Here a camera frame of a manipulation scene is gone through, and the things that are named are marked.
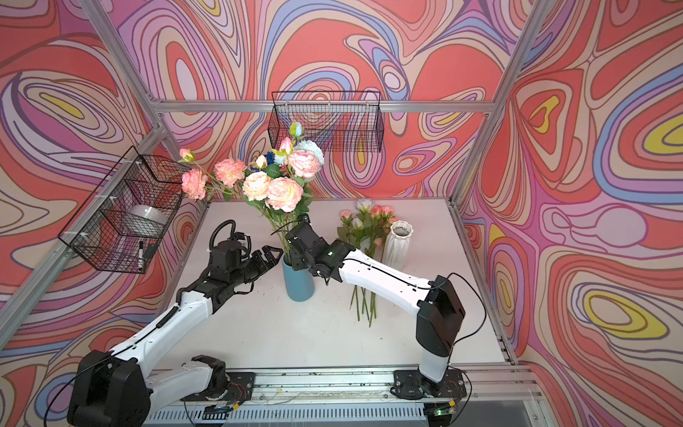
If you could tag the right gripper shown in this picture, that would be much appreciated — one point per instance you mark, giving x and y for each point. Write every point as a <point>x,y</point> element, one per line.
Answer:
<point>297,263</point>

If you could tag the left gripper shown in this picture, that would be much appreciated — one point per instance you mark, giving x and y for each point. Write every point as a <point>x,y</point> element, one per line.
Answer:
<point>261,262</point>

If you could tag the teal cylindrical vase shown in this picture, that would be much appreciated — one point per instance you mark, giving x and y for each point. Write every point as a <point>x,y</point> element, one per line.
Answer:
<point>300,286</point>

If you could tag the peach rose flower stem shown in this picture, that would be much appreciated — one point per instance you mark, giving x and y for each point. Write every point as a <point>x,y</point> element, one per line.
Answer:
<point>277,199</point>

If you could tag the pink peach rose stem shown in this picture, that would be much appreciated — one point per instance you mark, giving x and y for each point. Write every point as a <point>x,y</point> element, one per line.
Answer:
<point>302,163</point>

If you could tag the white ribbed vase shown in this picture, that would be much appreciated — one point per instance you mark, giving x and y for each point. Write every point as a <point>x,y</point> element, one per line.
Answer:
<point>397,244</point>

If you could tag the pink carnation flower stem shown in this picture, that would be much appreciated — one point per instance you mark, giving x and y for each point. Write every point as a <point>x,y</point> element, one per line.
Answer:
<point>221,183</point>

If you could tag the blue rose flower stem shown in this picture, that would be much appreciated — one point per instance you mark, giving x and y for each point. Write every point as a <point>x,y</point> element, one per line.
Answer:
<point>270,158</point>

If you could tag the white pale-blue flower stem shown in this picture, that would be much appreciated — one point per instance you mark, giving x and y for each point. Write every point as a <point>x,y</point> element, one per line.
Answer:
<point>307,144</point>

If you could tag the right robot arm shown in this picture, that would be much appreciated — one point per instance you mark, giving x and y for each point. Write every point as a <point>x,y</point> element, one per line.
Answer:
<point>434,304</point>

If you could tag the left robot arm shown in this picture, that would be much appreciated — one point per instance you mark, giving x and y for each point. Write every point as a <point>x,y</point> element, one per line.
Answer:
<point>118,388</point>

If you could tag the bunch of artificial flowers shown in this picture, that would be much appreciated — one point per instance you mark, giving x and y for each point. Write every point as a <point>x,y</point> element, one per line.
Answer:
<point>366,229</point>

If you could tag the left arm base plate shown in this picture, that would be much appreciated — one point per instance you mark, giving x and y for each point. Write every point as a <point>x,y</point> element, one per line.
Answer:
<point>236,388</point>

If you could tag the black wire basket back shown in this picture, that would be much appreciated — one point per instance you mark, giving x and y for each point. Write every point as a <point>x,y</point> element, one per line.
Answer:
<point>337,120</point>

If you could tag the black wire basket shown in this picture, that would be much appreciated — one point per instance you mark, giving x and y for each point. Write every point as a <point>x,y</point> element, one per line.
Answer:
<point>134,205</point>
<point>337,120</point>

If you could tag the black wire basket left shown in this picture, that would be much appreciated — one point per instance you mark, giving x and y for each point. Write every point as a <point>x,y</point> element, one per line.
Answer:
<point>134,205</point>

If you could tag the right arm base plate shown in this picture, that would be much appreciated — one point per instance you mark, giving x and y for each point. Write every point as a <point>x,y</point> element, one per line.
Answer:
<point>410,384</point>

